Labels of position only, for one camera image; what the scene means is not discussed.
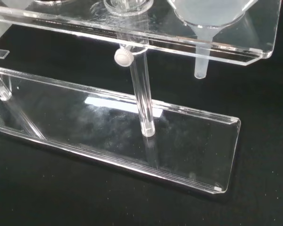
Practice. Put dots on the clear acrylic funnel stand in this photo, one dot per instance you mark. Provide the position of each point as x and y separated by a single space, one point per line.
108 122

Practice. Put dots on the black bench cloth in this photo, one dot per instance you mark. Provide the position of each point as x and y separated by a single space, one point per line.
61 193

